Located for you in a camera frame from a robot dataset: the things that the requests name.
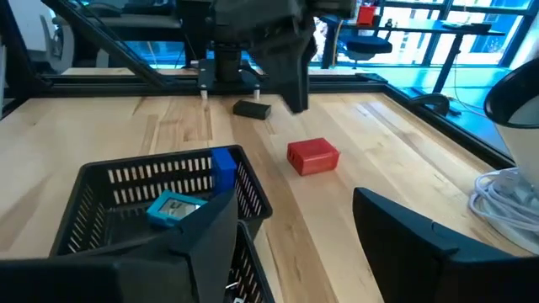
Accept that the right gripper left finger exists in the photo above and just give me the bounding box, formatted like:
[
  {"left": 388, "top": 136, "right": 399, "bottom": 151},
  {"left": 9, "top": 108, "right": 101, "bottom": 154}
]
[{"left": 0, "top": 188, "right": 240, "bottom": 303}]

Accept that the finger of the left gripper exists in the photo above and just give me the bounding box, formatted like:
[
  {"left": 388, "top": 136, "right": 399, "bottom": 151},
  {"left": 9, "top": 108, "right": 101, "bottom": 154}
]
[{"left": 251, "top": 24, "right": 318, "bottom": 115}]

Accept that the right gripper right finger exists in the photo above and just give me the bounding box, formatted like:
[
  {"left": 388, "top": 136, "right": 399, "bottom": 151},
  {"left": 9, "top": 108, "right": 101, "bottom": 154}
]
[{"left": 352, "top": 187, "right": 539, "bottom": 303}]

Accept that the black slotted plastic basket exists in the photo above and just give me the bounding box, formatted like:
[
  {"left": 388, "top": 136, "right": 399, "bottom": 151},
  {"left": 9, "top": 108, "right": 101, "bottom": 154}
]
[
  {"left": 49, "top": 145, "right": 274, "bottom": 258},
  {"left": 225, "top": 221, "right": 277, "bottom": 303}
]

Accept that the teal box with window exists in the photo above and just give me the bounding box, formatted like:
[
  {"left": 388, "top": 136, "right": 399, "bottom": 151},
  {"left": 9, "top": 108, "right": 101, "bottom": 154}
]
[{"left": 146, "top": 189, "right": 209, "bottom": 229}]

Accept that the red charger block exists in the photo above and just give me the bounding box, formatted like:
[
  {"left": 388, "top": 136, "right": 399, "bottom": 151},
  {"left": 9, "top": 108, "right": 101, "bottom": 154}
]
[{"left": 286, "top": 137, "right": 341, "bottom": 177}]

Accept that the blue charger block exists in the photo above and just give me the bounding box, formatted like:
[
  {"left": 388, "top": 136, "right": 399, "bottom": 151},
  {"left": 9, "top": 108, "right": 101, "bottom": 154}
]
[{"left": 210, "top": 146, "right": 239, "bottom": 198}]

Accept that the black office chair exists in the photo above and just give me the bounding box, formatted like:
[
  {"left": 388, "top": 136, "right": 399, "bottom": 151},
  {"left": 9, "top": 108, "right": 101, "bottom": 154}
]
[{"left": 336, "top": 16, "right": 393, "bottom": 68}]

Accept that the grey office chair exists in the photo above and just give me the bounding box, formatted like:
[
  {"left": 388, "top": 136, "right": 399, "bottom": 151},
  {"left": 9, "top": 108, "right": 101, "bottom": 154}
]
[{"left": 40, "top": 14, "right": 77, "bottom": 64}]

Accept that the black rectangular block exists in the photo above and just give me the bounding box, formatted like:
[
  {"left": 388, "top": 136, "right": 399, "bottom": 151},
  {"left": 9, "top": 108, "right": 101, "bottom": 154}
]
[{"left": 232, "top": 99, "right": 272, "bottom": 121}]

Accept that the red box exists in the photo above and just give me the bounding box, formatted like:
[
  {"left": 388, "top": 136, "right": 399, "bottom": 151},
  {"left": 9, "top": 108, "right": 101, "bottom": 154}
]
[{"left": 356, "top": 4, "right": 376, "bottom": 26}]

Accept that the black standing desk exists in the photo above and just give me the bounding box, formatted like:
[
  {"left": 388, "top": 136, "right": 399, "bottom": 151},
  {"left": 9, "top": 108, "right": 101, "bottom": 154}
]
[{"left": 323, "top": 16, "right": 506, "bottom": 93}]

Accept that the white cylinder with black rim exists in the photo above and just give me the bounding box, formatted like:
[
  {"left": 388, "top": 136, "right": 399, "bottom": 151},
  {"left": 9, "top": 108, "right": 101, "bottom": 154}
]
[{"left": 483, "top": 57, "right": 539, "bottom": 256}]

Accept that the large glass window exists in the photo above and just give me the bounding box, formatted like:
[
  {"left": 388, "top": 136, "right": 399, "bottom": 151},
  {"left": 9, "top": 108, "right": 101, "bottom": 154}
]
[{"left": 311, "top": 0, "right": 539, "bottom": 68}]

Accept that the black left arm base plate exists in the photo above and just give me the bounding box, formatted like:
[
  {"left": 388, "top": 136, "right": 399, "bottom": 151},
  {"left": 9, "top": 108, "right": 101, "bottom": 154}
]
[{"left": 196, "top": 58, "right": 263, "bottom": 100}]

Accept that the white coiled cable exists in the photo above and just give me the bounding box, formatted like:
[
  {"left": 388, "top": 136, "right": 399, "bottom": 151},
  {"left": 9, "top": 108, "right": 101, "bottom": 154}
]
[{"left": 468, "top": 167, "right": 539, "bottom": 237}]

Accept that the black aluminium rig frame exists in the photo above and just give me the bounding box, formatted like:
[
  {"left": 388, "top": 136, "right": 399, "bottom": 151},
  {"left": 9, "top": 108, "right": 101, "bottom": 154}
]
[{"left": 0, "top": 0, "right": 515, "bottom": 169}]

